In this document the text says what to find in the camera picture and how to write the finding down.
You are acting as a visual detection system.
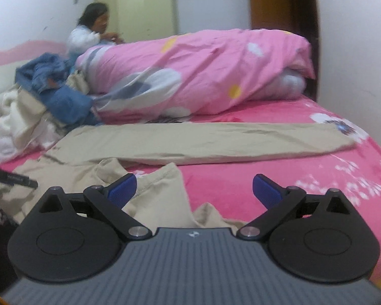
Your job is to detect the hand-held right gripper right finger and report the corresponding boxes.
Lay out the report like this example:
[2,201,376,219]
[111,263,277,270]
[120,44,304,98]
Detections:
[236,173,350,240]

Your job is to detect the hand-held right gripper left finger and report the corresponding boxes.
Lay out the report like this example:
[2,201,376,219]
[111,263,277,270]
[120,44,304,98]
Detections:
[39,173,153,240]

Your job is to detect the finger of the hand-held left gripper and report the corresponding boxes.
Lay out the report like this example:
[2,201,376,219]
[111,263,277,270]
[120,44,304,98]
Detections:
[0,167,39,189]

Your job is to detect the beige pants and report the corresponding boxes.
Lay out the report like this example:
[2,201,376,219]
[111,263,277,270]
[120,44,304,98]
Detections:
[0,122,356,231]

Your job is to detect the pink floral bed sheet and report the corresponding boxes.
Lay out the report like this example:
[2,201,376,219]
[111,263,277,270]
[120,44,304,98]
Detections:
[0,97,381,280]

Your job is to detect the white garment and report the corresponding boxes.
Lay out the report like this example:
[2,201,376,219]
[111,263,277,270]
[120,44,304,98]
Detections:
[0,114,67,166]

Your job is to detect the cream fleece garment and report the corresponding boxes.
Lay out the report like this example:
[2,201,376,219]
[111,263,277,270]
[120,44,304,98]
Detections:
[0,89,48,147]

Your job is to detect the blue denim jeans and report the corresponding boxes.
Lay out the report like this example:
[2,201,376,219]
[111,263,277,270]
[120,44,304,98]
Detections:
[15,52,102,126]

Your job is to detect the pale beige garment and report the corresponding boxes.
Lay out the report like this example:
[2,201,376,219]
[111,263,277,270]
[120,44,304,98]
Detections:
[65,70,89,96]

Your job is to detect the pink padded headboard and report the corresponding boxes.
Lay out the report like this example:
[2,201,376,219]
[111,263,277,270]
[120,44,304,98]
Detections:
[0,40,67,99]

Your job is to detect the pink floral duvet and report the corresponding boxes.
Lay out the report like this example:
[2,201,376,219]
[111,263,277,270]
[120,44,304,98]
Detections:
[74,28,316,123]

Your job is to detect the pale yellow wardrobe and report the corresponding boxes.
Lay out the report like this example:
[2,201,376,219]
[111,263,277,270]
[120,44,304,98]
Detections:
[95,0,180,43]

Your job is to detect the brown wooden door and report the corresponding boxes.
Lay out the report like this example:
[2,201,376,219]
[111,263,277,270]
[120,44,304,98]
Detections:
[248,0,321,102]

